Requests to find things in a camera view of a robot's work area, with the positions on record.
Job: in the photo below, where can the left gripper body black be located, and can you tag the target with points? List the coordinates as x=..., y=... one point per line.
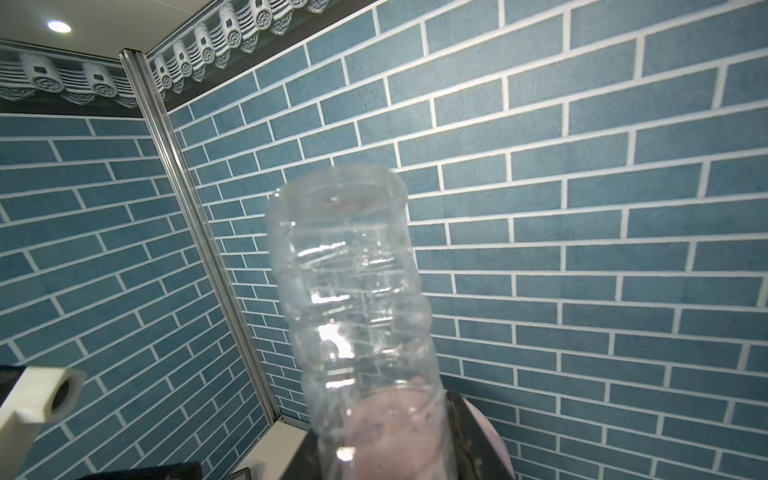
x=181, y=471

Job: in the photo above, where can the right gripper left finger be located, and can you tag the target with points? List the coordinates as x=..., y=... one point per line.
x=305, y=463

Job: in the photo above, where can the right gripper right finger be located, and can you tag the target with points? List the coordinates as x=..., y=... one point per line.
x=475, y=458

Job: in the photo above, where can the clear ribbed bottle white cap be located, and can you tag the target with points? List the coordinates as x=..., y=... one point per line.
x=359, y=325

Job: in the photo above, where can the purple plastic bin liner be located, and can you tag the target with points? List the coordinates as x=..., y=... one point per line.
x=494, y=439

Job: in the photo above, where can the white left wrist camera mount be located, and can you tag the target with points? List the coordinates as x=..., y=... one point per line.
x=31, y=397

